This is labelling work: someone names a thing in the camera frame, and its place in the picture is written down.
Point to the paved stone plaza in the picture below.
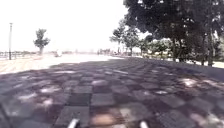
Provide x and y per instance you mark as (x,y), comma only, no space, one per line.
(110,86)

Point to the robot's own part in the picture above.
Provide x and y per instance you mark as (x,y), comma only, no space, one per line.
(73,123)
(143,124)

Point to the small lone tree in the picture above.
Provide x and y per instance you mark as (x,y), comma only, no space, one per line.
(41,40)

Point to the row of large trees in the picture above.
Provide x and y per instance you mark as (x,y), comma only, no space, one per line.
(180,23)

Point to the tall pole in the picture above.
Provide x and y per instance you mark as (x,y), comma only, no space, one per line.
(10,40)

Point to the low railing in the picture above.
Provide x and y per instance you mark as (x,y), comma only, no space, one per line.
(13,54)

